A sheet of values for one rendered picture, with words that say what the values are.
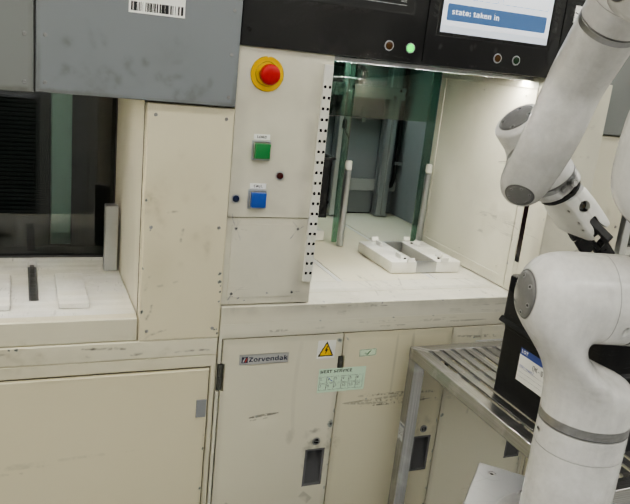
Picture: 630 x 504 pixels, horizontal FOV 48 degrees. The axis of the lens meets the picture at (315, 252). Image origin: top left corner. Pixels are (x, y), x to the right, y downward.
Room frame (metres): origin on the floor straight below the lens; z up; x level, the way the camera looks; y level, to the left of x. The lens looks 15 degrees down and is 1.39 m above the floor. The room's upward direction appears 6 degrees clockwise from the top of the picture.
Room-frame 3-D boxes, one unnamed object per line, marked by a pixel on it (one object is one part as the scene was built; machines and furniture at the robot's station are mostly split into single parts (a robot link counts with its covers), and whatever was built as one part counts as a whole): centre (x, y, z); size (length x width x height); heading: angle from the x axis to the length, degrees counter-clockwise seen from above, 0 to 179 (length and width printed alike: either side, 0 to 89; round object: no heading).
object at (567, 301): (0.90, -0.36, 1.07); 0.19 x 0.12 x 0.24; 98
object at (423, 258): (1.92, -0.26, 0.89); 0.22 x 0.21 x 0.04; 23
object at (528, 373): (1.31, -0.58, 0.85); 0.28 x 0.28 x 0.17; 23
